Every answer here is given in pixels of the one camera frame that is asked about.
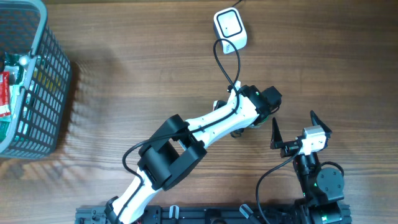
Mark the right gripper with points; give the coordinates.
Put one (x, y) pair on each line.
(289, 147)

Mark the red Kleenex tissue pack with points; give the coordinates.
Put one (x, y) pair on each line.
(5, 92)

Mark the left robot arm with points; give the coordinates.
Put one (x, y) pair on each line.
(174, 150)

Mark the yellow liquid bottle silver cap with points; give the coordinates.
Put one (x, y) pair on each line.
(24, 61)

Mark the grey plastic mesh basket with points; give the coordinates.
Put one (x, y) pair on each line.
(35, 125)

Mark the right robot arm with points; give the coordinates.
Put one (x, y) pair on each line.
(322, 183)

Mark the green lid white jar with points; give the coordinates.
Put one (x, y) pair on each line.
(258, 125)

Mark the white barcode scanner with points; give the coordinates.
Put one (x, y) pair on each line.
(228, 24)

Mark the green 3M product package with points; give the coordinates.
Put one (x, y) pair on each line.
(16, 79)

